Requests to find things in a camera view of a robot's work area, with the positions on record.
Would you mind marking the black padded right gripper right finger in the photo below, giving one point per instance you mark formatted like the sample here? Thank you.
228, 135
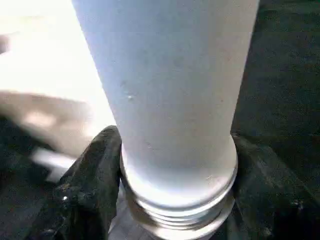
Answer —
275, 205

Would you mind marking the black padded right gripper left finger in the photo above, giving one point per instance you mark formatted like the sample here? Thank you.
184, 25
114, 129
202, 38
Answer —
85, 200

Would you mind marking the white plastic table leg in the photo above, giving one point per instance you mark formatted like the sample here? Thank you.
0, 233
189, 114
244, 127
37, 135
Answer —
170, 100

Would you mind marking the white plastic children's table top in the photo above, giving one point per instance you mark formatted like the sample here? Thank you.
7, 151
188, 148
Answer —
45, 65

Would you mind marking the black plastic work mat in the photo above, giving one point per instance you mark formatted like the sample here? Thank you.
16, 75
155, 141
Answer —
285, 75

